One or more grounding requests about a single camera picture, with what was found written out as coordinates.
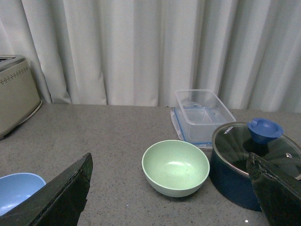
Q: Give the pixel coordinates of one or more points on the blue bowl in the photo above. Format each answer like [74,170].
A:
[16,188]

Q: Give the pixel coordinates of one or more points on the dark blue cooking pot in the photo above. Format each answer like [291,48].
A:
[233,185]

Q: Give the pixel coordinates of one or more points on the cream two-slot toaster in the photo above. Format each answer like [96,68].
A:
[19,98]

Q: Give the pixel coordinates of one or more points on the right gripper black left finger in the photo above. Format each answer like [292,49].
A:
[59,203]

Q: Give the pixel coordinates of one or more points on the clear plastic food container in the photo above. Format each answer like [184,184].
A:
[207,99]

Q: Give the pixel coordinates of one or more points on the clear container lid blue seal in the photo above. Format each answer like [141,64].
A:
[194,125]

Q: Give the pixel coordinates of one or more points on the white curtain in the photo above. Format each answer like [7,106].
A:
[139,52]

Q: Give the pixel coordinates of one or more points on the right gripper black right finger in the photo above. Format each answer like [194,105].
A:
[278,193]

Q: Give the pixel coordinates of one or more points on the glass lid with blue knob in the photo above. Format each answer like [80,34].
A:
[233,142]

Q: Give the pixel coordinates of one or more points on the green bowl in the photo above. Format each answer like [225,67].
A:
[175,168]

